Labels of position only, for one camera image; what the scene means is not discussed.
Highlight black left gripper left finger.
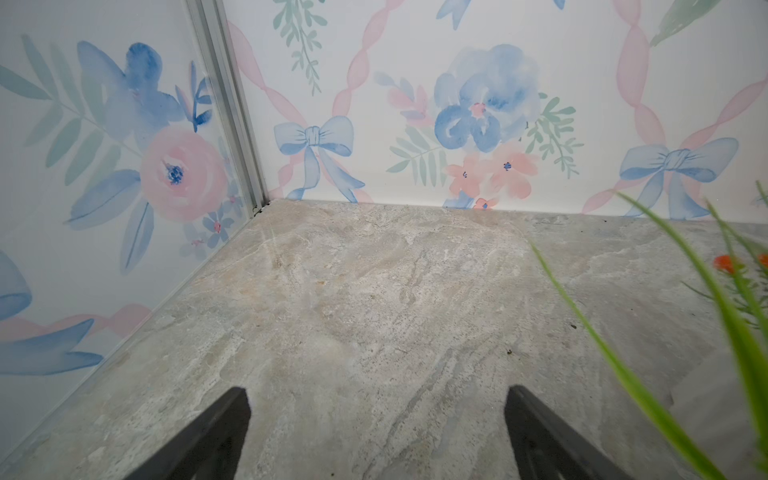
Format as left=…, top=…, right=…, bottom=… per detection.
left=127, top=387, right=251, bottom=480

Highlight aluminium corner post left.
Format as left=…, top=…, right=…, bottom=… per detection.
left=185, top=0, right=269, bottom=215

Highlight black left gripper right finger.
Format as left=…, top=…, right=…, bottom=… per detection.
left=504, top=385, right=631, bottom=480

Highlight potted plant orange flowers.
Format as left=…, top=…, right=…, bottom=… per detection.
left=526, top=211, right=767, bottom=479

